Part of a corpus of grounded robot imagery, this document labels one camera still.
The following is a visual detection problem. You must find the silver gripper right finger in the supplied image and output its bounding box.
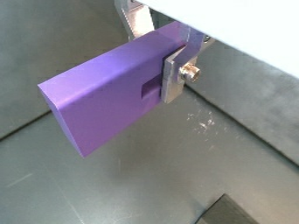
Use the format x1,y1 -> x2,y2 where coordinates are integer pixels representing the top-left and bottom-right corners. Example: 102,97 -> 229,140
160,24 -> 216,104

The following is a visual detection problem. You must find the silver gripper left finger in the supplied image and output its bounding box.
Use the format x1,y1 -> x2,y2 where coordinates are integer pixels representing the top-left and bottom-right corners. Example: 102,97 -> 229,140
114,0 -> 154,40

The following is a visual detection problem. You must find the purple double-square block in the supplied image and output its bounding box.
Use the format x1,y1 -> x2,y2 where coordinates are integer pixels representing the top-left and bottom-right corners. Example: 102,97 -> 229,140
38,22 -> 204,157

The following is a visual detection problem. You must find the black curved stand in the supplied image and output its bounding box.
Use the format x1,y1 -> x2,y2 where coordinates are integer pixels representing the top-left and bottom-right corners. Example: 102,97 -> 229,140
193,194 -> 258,224

